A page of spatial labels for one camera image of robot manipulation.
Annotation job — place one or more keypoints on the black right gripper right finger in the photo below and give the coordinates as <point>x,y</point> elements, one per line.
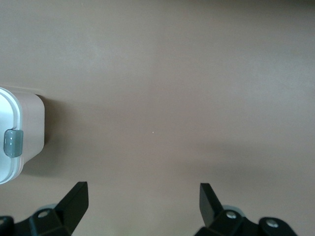
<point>211,214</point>

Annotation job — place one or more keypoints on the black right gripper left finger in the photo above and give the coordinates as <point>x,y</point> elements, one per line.
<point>71,209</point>

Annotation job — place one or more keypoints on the white box lid grey latches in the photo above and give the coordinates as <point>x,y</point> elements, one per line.
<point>6,110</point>

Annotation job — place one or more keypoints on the translucent pink plastic box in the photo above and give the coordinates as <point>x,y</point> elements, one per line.
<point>33,123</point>

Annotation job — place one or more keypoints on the brown table cover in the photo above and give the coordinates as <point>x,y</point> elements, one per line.
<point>157,73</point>

